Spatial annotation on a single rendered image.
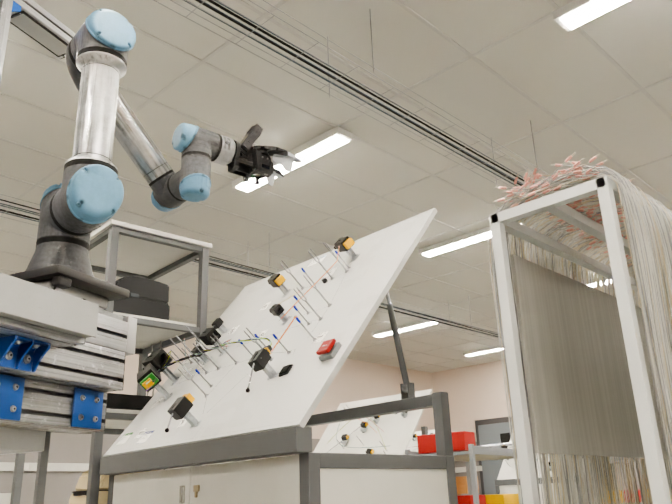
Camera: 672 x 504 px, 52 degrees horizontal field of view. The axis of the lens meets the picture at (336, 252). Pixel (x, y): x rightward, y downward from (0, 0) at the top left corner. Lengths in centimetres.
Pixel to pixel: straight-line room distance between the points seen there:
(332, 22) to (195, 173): 260
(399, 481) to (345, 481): 21
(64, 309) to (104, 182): 31
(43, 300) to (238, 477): 95
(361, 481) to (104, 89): 121
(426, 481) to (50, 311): 126
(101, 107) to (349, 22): 272
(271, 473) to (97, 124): 103
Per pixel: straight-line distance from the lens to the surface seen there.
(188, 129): 179
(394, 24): 429
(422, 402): 235
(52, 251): 166
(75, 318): 145
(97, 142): 165
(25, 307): 137
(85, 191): 157
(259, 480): 205
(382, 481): 206
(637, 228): 191
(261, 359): 218
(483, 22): 437
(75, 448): 1013
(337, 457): 195
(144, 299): 319
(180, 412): 234
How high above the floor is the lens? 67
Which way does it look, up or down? 20 degrees up
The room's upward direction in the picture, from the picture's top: 2 degrees counter-clockwise
